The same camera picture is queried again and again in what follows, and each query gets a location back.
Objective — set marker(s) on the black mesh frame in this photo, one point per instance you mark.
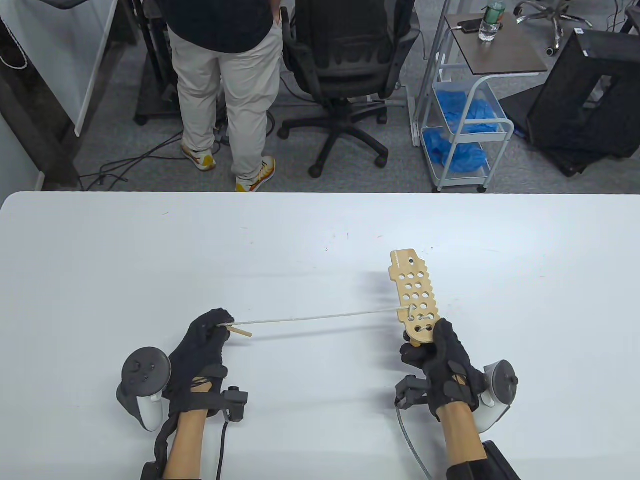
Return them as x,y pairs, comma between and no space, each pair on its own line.
565,100

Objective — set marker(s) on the grey white handheld controller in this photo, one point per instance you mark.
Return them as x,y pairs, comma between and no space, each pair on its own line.
145,372
500,385

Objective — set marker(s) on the person's right hand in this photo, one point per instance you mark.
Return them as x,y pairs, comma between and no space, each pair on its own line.
445,360

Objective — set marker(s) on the brown top side table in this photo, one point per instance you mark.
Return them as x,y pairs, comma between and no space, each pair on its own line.
500,50

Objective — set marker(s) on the blue plastic bag pile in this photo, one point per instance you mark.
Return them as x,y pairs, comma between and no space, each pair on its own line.
455,150
470,112

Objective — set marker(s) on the chrome chair base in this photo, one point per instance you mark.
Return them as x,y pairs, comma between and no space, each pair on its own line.
555,20

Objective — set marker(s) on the clear plastic water bottle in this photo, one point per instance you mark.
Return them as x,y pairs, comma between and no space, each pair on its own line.
490,25

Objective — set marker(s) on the black office chair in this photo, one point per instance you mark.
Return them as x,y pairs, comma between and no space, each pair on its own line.
350,50

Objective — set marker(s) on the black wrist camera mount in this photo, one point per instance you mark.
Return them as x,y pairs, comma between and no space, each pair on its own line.
235,400
410,390

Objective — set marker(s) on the black flat board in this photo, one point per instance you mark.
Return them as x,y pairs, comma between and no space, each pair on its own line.
520,107

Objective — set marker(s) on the black rolling platform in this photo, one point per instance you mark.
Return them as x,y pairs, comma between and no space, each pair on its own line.
150,107

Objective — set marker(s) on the person's left hand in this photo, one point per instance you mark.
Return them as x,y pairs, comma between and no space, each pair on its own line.
200,350

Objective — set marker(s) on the white rolling cart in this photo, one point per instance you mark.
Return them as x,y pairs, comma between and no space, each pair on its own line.
500,145

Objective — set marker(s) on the black phone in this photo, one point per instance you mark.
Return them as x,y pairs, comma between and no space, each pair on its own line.
470,25

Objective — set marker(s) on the person's left forearm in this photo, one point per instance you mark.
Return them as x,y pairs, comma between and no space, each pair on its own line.
185,445

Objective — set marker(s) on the white panel board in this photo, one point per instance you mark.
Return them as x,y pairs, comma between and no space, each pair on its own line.
60,50

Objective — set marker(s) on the person's right forearm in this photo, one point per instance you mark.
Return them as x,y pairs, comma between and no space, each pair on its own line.
462,435

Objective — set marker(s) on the wooden crocodile lacing toy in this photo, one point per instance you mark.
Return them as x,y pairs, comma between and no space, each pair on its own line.
400,262

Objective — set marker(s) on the dark wooden desk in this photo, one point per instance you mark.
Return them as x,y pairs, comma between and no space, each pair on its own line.
30,125

